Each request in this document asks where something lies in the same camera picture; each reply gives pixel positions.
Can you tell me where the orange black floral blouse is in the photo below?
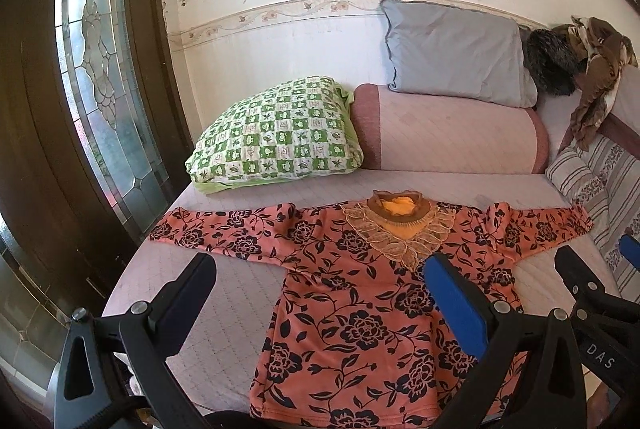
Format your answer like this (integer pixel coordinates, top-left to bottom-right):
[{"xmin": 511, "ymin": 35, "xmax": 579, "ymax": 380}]
[{"xmin": 150, "ymin": 192, "xmax": 592, "ymax": 428}]

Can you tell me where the striped floral pillow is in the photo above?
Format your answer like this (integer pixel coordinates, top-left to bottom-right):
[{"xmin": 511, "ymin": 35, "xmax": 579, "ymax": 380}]
[{"xmin": 546, "ymin": 135, "xmax": 639, "ymax": 302}]

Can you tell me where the brown crumpled cloth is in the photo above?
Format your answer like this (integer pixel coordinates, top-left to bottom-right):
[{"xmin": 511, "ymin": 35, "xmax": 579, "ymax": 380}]
[{"xmin": 553, "ymin": 16, "xmax": 638, "ymax": 150}]

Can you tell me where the black furry cushion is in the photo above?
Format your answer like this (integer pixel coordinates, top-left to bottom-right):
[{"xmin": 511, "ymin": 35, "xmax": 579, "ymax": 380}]
[{"xmin": 521, "ymin": 25, "xmax": 587, "ymax": 96}]

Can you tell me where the stained glass wooden door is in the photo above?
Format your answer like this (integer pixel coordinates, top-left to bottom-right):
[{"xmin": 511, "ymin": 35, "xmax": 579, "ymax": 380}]
[{"xmin": 1, "ymin": 0, "xmax": 192, "ymax": 312}]

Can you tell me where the pink quilted bolster cushion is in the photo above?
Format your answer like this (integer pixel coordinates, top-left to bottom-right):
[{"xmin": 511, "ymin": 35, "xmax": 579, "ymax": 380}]
[{"xmin": 350, "ymin": 83, "xmax": 549, "ymax": 174}]

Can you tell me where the grey blue pillow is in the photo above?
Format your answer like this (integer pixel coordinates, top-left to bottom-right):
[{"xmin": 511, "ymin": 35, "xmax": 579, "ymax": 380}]
[{"xmin": 380, "ymin": 0, "xmax": 538, "ymax": 108}]

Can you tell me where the green white checkered pillow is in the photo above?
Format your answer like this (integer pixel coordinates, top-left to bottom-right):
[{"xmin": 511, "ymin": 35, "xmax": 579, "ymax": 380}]
[{"xmin": 186, "ymin": 76, "xmax": 364, "ymax": 194}]

